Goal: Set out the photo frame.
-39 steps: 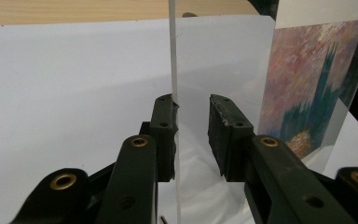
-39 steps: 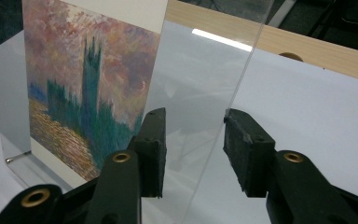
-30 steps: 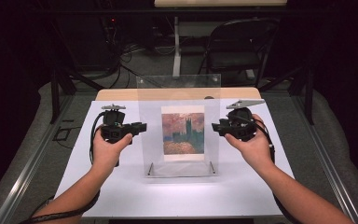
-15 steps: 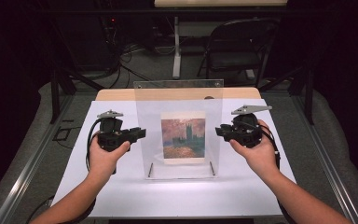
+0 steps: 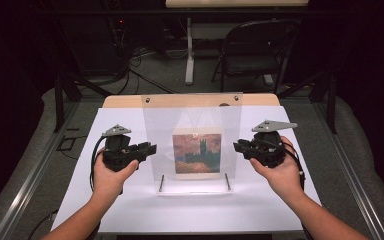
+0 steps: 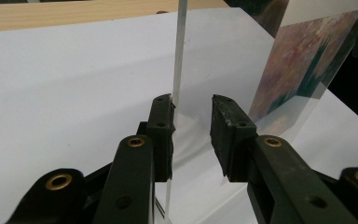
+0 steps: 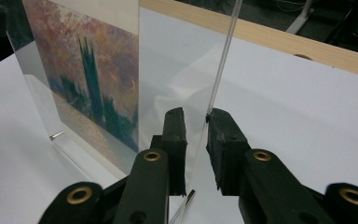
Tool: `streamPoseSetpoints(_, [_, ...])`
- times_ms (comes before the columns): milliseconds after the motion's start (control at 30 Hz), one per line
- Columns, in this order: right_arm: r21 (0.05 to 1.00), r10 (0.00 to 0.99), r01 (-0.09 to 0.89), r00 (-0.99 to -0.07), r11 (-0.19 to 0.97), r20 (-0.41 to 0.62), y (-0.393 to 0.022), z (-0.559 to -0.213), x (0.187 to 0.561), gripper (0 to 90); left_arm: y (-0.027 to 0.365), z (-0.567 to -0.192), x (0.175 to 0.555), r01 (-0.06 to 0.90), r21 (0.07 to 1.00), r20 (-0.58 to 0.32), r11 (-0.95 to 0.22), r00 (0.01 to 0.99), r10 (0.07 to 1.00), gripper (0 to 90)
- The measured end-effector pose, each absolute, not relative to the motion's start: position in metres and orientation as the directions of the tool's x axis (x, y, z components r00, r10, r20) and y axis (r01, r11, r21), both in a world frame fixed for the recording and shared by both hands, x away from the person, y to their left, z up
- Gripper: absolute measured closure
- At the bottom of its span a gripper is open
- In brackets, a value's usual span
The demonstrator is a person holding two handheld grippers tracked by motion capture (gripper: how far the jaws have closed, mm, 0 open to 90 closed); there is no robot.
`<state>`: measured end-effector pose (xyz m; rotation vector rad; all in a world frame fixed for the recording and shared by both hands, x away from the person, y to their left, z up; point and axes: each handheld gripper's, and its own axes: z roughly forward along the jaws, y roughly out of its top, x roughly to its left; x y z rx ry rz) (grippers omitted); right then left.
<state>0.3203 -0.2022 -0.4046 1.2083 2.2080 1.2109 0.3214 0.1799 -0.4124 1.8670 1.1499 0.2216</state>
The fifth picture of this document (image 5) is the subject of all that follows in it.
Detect white table sheet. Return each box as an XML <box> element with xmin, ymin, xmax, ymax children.
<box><xmin>50</xmin><ymin>105</ymin><xmax>322</xmax><ymax>234</ymax></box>

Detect black folding chair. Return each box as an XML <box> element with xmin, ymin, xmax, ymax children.
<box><xmin>210</xmin><ymin>19</ymin><xmax>302</xmax><ymax>95</ymax></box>

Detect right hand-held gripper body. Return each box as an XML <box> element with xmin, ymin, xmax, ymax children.
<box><xmin>251</xmin><ymin>119</ymin><xmax>298</xmax><ymax>168</ymax></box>

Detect dark equipment with red light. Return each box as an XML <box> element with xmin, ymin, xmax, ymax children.
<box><xmin>111</xmin><ymin>16</ymin><xmax>131</xmax><ymax>44</ymax></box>

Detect black metal frame stand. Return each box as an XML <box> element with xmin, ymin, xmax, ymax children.
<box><xmin>53</xmin><ymin>71</ymin><xmax>114</xmax><ymax>134</ymax></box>
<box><xmin>277</xmin><ymin>66</ymin><xmax>338</xmax><ymax>135</ymax></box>

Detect clear acrylic stand with metal legs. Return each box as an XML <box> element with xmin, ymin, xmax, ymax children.
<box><xmin>141</xmin><ymin>92</ymin><xmax>244</xmax><ymax>196</ymax></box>

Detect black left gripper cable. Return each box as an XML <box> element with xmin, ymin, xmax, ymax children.
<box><xmin>89</xmin><ymin>135</ymin><xmax>109</xmax><ymax>194</ymax></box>

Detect person's right hand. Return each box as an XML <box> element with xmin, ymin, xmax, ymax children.
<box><xmin>249</xmin><ymin>135</ymin><xmax>303</xmax><ymax>201</ymax></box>

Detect landscape painting card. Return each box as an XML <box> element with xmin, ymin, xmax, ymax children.
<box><xmin>172</xmin><ymin>126</ymin><xmax>223</xmax><ymax>181</ymax></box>

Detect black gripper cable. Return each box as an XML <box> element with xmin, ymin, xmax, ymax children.
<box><xmin>89</xmin><ymin>135</ymin><xmax>109</xmax><ymax>194</ymax></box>
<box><xmin>279</xmin><ymin>141</ymin><xmax>307</xmax><ymax>193</ymax></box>

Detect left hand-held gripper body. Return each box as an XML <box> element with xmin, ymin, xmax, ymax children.
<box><xmin>101</xmin><ymin>124</ymin><xmax>138</xmax><ymax>173</ymax></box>

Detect person's left hand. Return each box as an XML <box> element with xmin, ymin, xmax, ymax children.
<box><xmin>92</xmin><ymin>146</ymin><xmax>140</xmax><ymax>201</ymax></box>

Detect white desk with metal leg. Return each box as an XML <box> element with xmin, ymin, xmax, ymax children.
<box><xmin>164</xmin><ymin>0</ymin><xmax>310</xmax><ymax>86</ymax></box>

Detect aluminium rail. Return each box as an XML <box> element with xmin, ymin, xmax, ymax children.
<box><xmin>0</xmin><ymin>99</ymin><xmax>81</xmax><ymax>240</ymax></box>
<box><xmin>313</xmin><ymin>99</ymin><xmax>384</xmax><ymax>240</ymax></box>

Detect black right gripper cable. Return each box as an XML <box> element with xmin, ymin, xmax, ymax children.
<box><xmin>279</xmin><ymin>141</ymin><xmax>307</xmax><ymax>193</ymax></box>

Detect black floor cables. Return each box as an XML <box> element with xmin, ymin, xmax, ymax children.
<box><xmin>111</xmin><ymin>46</ymin><xmax>176</xmax><ymax>96</ymax></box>

